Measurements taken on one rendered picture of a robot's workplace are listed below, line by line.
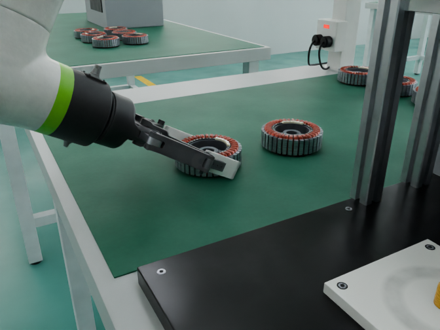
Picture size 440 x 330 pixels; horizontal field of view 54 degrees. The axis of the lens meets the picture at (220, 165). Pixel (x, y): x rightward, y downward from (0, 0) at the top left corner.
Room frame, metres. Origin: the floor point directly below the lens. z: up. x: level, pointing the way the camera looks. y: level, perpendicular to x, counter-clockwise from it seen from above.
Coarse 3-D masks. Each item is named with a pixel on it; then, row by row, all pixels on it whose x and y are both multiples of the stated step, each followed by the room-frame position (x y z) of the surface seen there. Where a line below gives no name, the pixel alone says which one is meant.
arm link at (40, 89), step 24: (0, 24) 0.47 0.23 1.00; (24, 24) 0.48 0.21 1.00; (0, 48) 0.46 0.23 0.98; (24, 48) 0.48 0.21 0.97; (0, 72) 0.45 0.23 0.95; (24, 72) 0.47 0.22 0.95; (48, 72) 0.50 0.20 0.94; (72, 72) 0.53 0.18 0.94; (0, 96) 0.45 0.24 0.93; (24, 96) 0.46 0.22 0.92; (48, 96) 0.48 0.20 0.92; (0, 120) 0.46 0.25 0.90; (24, 120) 0.47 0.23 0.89; (48, 120) 0.48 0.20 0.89
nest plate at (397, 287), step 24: (384, 264) 0.35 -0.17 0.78; (408, 264) 0.35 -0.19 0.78; (432, 264) 0.35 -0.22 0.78; (336, 288) 0.32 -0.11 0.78; (360, 288) 0.32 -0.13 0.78; (384, 288) 0.32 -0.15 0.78; (408, 288) 0.32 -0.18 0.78; (432, 288) 0.32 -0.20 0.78; (360, 312) 0.28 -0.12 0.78; (384, 312) 0.28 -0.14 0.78; (408, 312) 0.28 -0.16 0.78; (432, 312) 0.28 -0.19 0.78
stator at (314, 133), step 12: (276, 120) 0.78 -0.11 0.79; (288, 120) 0.78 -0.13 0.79; (300, 120) 0.78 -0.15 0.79; (264, 132) 0.73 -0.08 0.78; (276, 132) 0.71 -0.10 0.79; (288, 132) 0.75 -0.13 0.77; (300, 132) 0.74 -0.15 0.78; (312, 132) 0.71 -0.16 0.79; (264, 144) 0.72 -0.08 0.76; (276, 144) 0.70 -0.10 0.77; (288, 144) 0.69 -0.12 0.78; (300, 144) 0.69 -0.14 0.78; (312, 144) 0.70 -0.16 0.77
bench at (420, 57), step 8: (368, 8) 4.18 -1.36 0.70; (376, 8) 4.09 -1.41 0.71; (424, 16) 4.57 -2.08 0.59; (368, 24) 4.20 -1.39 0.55; (424, 24) 4.56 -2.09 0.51; (368, 32) 4.19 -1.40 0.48; (424, 32) 4.54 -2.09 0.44; (368, 40) 4.18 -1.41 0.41; (424, 40) 4.55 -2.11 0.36; (368, 48) 4.16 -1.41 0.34; (424, 48) 4.56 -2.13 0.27; (368, 56) 4.17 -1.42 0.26; (408, 56) 4.50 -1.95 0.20; (416, 56) 4.52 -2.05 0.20; (424, 56) 4.50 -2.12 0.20; (368, 64) 4.17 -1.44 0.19; (416, 64) 4.56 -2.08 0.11; (416, 72) 4.54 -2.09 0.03
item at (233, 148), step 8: (192, 136) 0.70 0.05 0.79; (200, 136) 0.70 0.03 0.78; (208, 136) 0.70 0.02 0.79; (216, 136) 0.70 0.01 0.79; (224, 136) 0.69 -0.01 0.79; (192, 144) 0.67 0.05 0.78; (200, 144) 0.69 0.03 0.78; (208, 144) 0.69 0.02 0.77; (216, 144) 0.69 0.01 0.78; (224, 144) 0.67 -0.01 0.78; (232, 144) 0.66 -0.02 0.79; (240, 144) 0.67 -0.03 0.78; (216, 152) 0.65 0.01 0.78; (224, 152) 0.63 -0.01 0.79; (232, 152) 0.63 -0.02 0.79; (240, 152) 0.64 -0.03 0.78; (176, 160) 0.64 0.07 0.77; (240, 160) 0.64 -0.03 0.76; (184, 168) 0.62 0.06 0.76; (192, 168) 0.61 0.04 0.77; (200, 176) 0.61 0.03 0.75; (208, 176) 0.60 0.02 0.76; (216, 176) 0.61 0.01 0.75
